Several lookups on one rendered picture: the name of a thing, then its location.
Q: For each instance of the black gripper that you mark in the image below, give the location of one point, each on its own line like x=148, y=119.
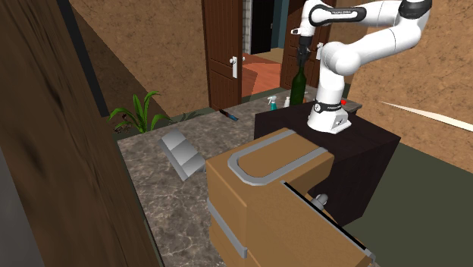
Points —
x=305, y=45

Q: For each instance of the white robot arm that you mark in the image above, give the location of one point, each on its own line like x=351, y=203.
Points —
x=373, y=43

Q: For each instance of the dark green glass bottle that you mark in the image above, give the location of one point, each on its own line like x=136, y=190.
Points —
x=298, y=87

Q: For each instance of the small white bottle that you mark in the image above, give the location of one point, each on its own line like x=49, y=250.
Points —
x=286, y=103

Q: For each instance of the teal spray bottle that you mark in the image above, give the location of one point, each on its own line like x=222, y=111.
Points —
x=273, y=105

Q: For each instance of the grey flat block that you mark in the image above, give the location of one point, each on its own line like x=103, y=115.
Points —
x=354, y=106

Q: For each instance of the dark robot stand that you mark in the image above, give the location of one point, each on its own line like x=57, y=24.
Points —
x=354, y=155

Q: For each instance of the grey stepped block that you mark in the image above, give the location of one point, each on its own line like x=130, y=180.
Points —
x=181, y=151

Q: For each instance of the green leafy plant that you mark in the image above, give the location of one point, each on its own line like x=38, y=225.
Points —
x=140, y=112

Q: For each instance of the brown box with grey trim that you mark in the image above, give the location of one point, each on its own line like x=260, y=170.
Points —
x=273, y=222

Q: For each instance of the dark wooden cabinet panel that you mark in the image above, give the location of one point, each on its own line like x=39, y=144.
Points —
x=62, y=148

